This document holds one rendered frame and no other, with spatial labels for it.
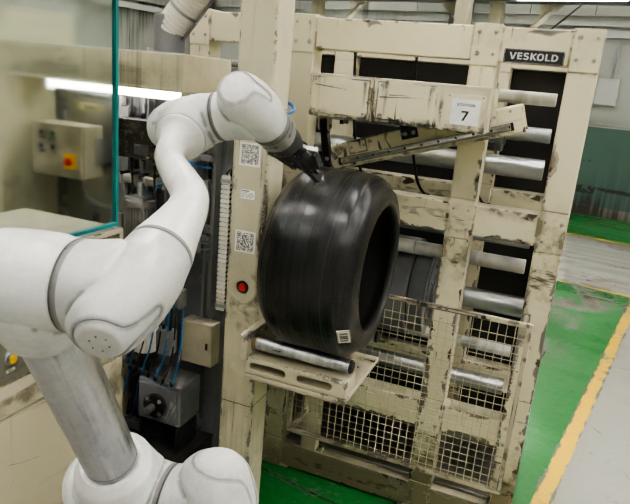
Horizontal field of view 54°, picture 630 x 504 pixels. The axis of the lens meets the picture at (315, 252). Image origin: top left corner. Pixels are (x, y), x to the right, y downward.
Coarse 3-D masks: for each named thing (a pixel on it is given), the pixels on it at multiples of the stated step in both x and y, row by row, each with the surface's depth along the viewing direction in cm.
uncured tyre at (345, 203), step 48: (288, 192) 187; (336, 192) 183; (384, 192) 192; (288, 240) 180; (336, 240) 175; (384, 240) 227; (288, 288) 180; (336, 288) 176; (384, 288) 220; (288, 336) 193; (336, 336) 184
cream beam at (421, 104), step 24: (312, 72) 213; (312, 96) 215; (336, 96) 212; (360, 96) 208; (384, 96) 205; (408, 96) 202; (432, 96) 200; (456, 96) 197; (480, 96) 194; (360, 120) 211; (384, 120) 207; (408, 120) 204; (432, 120) 201; (480, 120) 196
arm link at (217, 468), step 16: (208, 448) 125; (224, 448) 126; (192, 464) 120; (208, 464) 119; (224, 464) 121; (240, 464) 121; (176, 480) 121; (192, 480) 118; (208, 480) 117; (224, 480) 118; (240, 480) 119; (160, 496) 120; (176, 496) 118; (192, 496) 117; (208, 496) 116; (224, 496) 117; (240, 496) 118; (256, 496) 124
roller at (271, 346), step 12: (264, 348) 204; (276, 348) 203; (288, 348) 202; (300, 348) 201; (300, 360) 201; (312, 360) 199; (324, 360) 197; (336, 360) 196; (348, 360) 196; (348, 372) 195
